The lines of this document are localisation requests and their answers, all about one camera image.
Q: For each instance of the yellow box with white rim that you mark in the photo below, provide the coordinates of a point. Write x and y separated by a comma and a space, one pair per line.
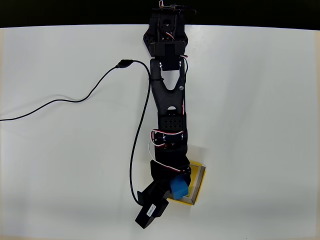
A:
198, 180

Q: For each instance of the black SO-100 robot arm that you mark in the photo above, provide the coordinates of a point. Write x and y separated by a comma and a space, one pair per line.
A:
170, 100

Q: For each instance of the blue cube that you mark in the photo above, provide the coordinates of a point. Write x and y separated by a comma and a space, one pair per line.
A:
179, 189

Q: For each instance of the black webcam with mount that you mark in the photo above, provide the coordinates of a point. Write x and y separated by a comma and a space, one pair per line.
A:
150, 212

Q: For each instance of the small controller circuit board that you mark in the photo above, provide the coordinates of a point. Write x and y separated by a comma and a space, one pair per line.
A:
166, 8

